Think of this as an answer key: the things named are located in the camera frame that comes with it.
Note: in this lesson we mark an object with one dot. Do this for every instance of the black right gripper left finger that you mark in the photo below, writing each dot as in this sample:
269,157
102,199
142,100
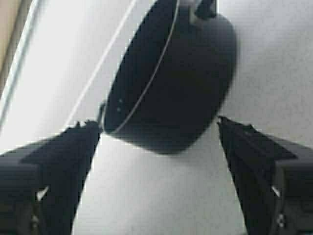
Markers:
41,183

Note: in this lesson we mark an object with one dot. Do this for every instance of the black two-handled cooking pot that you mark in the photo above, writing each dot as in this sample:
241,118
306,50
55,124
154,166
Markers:
173,76

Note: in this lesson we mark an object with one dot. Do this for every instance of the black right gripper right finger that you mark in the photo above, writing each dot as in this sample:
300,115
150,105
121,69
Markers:
273,179

